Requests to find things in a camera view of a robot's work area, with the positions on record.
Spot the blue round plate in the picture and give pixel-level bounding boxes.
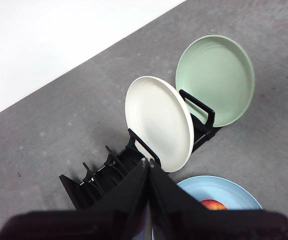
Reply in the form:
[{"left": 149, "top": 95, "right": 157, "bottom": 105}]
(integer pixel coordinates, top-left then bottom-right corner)
[{"left": 150, "top": 175, "right": 264, "bottom": 240}]

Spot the cream white round plate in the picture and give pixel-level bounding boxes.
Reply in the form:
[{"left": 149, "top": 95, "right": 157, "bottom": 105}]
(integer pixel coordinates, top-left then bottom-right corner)
[{"left": 124, "top": 75, "right": 195, "bottom": 173}]

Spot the black plastic plate rack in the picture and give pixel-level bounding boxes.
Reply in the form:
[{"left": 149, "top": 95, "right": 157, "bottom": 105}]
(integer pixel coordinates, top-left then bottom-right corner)
[{"left": 58, "top": 88, "right": 221, "bottom": 211}]

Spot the pale green round plate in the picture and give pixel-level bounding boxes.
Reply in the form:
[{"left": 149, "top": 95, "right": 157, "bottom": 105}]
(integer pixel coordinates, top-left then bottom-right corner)
[{"left": 175, "top": 34, "right": 256, "bottom": 128}]

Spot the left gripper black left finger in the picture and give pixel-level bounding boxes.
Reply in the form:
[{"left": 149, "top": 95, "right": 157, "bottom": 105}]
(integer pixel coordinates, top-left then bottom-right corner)
[{"left": 0, "top": 157, "right": 150, "bottom": 240}]

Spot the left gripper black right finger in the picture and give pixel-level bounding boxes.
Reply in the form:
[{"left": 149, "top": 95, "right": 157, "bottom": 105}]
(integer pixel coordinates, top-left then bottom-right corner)
[{"left": 148, "top": 159, "right": 288, "bottom": 240}]

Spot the red yellow apple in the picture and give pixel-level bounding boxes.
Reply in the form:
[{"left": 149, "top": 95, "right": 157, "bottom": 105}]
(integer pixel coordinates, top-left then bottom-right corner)
[{"left": 200, "top": 199, "right": 228, "bottom": 211}]

